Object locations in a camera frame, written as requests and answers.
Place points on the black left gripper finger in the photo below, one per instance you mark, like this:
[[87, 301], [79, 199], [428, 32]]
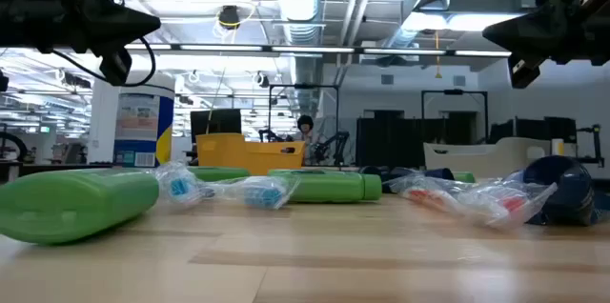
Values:
[[114, 19]]

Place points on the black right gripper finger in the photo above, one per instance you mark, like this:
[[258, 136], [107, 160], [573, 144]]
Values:
[[538, 31]]

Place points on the blue toothbrush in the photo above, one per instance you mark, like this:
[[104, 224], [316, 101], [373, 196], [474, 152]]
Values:
[[262, 195], [178, 187]]

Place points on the green Pert shampoo bottle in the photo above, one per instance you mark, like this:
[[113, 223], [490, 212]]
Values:
[[329, 186], [464, 177], [224, 173], [71, 203]]

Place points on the red toothbrush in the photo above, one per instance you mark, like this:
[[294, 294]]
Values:
[[424, 195], [512, 204]]

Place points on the black background robot arm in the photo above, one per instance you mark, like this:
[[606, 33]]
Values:
[[333, 146]]

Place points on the black background monitors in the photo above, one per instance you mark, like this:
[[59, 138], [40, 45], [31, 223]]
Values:
[[538, 129]]

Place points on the white canister with blue-yellow label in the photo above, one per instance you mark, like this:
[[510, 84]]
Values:
[[143, 122]]

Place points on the white plastic bin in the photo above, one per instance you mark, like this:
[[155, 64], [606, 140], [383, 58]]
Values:
[[476, 160]]

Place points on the black computer monitor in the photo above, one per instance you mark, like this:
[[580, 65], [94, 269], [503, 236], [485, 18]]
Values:
[[217, 122]]

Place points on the black room partition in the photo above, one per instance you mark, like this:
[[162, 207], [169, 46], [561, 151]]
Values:
[[391, 143]]

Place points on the yellow plastic bin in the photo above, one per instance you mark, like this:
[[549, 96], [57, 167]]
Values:
[[248, 155]]

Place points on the person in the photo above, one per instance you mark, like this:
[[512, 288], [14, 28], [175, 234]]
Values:
[[305, 124]]

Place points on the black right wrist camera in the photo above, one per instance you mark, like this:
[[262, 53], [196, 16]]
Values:
[[523, 72]]

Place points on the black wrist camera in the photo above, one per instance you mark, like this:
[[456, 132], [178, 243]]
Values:
[[115, 67], [523, 72]]

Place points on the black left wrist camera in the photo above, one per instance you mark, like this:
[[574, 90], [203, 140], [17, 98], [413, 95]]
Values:
[[115, 67]]

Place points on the black background station frame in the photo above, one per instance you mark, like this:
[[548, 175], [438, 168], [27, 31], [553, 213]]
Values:
[[453, 92], [305, 86]]

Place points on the black overhead camera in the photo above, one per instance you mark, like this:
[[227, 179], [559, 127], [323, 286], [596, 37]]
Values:
[[229, 16]]

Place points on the black frame bar with lights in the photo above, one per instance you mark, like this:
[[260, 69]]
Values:
[[310, 49]]

